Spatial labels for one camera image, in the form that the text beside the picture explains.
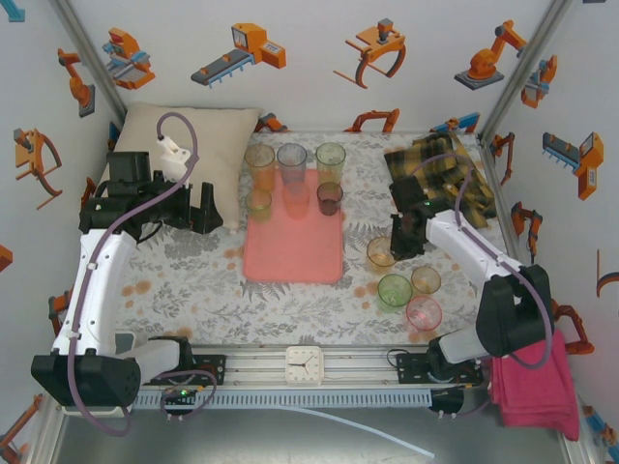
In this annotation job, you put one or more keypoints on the medium orange glass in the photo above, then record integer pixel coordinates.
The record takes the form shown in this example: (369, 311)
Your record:
(379, 258)

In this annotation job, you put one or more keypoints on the small orange glass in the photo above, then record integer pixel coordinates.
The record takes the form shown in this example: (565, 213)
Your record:
(425, 280)

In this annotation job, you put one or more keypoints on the medium green glass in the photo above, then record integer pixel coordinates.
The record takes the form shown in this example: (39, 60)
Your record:
(395, 294)

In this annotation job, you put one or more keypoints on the small green glass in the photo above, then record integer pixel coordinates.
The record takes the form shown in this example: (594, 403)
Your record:
(258, 208)

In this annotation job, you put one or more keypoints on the tall orange glass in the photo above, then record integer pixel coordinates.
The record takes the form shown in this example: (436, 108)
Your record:
(259, 169)

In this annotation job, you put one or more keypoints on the clear pink glass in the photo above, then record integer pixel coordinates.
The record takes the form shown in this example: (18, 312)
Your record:
(423, 314)

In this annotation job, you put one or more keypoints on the smoky grey glass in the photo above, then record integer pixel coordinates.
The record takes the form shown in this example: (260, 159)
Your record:
(330, 200)

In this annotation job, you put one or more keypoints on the light pink textured glass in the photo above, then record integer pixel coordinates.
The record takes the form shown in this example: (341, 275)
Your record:
(296, 203)

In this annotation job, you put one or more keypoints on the tall blue glass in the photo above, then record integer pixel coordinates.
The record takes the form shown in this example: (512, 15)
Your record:
(291, 164)

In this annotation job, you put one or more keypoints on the tall green glass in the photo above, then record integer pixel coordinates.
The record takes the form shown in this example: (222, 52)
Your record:
(331, 164)

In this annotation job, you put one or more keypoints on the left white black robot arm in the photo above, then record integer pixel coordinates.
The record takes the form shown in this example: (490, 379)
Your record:
(92, 290)

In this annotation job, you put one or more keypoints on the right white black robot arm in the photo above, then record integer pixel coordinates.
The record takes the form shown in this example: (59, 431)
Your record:
(464, 241)

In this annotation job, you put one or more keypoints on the pink plastic tray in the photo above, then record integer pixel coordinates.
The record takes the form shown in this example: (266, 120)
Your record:
(290, 251)

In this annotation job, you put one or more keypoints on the yellow black plaid shirt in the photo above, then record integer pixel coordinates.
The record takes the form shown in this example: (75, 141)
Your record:
(435, 159)

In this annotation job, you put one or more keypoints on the cream pillow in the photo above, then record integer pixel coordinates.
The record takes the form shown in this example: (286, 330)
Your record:
(213, 145)

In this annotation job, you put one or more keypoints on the white grey box device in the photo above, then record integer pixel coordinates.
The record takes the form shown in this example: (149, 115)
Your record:
(125, 340)

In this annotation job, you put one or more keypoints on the white square clock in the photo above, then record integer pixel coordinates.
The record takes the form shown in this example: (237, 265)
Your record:
(303, 366)

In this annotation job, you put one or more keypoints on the small circuit board with LED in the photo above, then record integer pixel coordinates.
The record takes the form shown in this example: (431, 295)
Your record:
(181, 394)

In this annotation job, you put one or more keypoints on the magenta folded towel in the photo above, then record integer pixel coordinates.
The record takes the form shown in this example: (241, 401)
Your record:
(532, 386)

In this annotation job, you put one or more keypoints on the thin white tube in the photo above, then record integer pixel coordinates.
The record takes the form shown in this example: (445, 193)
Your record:
(387, 436)

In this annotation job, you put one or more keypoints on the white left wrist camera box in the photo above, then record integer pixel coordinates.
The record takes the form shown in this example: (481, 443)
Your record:
(174, 152)

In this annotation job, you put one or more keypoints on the aluminium frame bar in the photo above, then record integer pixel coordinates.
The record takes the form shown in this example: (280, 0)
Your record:
(507, 217)

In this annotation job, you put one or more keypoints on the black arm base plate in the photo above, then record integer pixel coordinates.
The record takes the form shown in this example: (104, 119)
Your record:
(411, 369)
(213, 368)

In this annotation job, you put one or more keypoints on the aluminium mounting rail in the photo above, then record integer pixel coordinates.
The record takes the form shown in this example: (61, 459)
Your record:
(256, 360)

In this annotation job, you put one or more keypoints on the aluminium frame post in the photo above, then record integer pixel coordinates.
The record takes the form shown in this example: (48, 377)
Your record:
(524, 63)
(90, 63)

